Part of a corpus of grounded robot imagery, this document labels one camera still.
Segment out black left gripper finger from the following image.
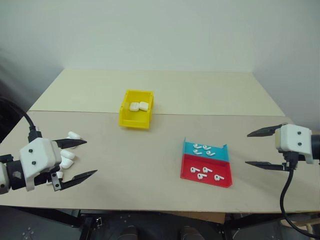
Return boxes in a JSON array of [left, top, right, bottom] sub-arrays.
[[52, 138, 88, 149], [50, 169, 99, 192]]

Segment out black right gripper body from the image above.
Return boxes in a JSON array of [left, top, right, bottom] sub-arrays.
[[276, 148, 308, 171]]

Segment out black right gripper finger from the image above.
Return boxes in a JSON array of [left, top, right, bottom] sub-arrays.
[[246, 122, 289, 138], [244, 161, 289, 172]]

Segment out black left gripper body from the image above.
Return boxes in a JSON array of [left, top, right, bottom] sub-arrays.
[[31, 171, 55, 188]]

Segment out yellow plastic bin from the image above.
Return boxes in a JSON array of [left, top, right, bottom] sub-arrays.
[[117, 88, 155, 132]]

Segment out blue plastic tray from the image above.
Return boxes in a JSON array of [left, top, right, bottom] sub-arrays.
[[182, 137, 231, 163]]

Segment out red plastic tray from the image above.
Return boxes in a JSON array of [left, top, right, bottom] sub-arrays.
[[180, 153, 234, 189]]

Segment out light wooden piece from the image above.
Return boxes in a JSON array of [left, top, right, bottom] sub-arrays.
[[279, 216, 320, 235]]

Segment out brown cardboard panel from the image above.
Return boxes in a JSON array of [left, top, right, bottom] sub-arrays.
[[159, 211, 226, 224]]

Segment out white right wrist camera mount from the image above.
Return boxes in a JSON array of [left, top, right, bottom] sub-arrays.
[[274, 123, 316, 165]]

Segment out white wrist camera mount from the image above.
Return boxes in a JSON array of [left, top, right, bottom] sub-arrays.
[[19, 137, 62, 192], [274, 123, 316, 165]]

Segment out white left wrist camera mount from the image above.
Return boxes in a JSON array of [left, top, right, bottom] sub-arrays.
[[19, 137, 62, 192]]

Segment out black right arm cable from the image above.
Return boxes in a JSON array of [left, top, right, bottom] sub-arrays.
[[279, 152, 320, 239]]

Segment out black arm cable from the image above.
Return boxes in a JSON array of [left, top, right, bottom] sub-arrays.
[[0, 96, 43, 144], [279, 152, 320, 239]]

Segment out black table frame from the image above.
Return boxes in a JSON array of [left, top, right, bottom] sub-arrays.
[[0, 204, 320, 240]]

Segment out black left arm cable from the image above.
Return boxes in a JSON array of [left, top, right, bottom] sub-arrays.
[[0, 96, 43, 144]]

